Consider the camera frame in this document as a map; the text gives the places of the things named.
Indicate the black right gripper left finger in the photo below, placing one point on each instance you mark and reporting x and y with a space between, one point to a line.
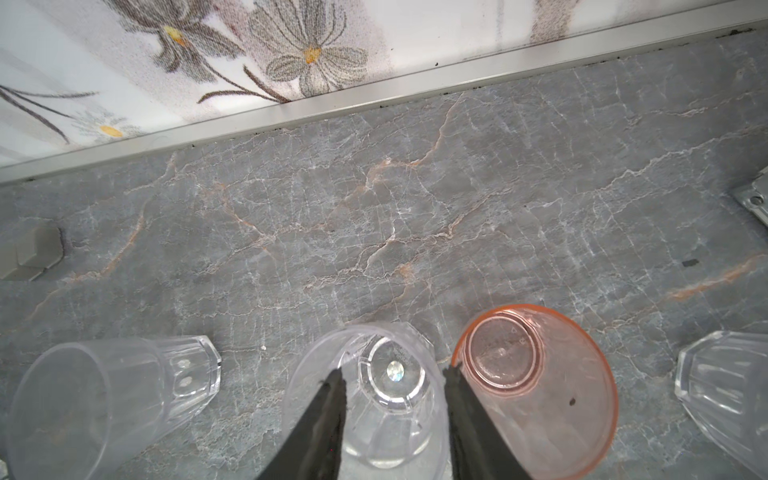
313 448

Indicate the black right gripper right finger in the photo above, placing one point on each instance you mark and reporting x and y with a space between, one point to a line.
478 451

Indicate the clear faceted glass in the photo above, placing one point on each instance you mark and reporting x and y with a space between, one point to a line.
396 421
721 380
84 408

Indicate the pink transparent cup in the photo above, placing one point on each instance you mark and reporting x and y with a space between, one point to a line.
545 384

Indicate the silver aluminium case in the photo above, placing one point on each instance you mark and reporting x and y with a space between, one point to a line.
753 196

